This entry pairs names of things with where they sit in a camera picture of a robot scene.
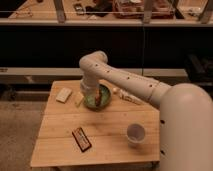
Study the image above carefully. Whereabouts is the white patterned box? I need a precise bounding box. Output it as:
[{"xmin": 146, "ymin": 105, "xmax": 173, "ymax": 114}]
[{"xmin": 119, "ymin": 90, "xmax": 142, "ymax": 105}]

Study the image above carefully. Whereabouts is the red chocolate bar packet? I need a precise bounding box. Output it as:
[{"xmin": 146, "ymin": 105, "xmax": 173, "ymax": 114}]
[{"xmin": 72, "ymin": 127, "xmax": 92, "ymax": 152}]

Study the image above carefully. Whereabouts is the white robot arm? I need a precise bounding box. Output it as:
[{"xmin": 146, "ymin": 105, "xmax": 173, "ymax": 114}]
[{"xmin": 79, "ymin": 51, "xmax": 213, "ymax": 171}]

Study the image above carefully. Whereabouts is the green round plate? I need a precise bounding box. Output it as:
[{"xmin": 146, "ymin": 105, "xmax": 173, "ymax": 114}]
[{"xmin": 84, "ymin": 84, "xmax": 111, "ymax": 110}]

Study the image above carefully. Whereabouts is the white paper cup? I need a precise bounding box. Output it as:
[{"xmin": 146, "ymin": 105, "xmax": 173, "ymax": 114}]
[{"xmin": 126, "ymin": 123, "xmax": 145, "ymax": 147}]

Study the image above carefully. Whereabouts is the wooden table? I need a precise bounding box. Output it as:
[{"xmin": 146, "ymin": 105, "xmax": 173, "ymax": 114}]
[{"xmin": 31, "ymin": 80, "xmax": 159, "ymax": 168}]

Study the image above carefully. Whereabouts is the white rectangular sponge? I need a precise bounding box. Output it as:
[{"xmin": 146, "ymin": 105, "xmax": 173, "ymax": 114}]
[{"xmin": 56, "ymin": 88, "xmax": 72, "ymax": 103}]

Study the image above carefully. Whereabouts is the yellow sponge block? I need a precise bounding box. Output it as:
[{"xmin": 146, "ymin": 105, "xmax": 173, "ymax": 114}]
[{"xmin": 74, "ymin": 92, "xmax": 84, "ymax": 107}]

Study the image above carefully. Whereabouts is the brown sausage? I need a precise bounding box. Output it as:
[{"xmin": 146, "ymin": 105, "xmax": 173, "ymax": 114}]
[{"xmin": 95, "ymin": 90, "xmax": 102, "ymax": 106}]

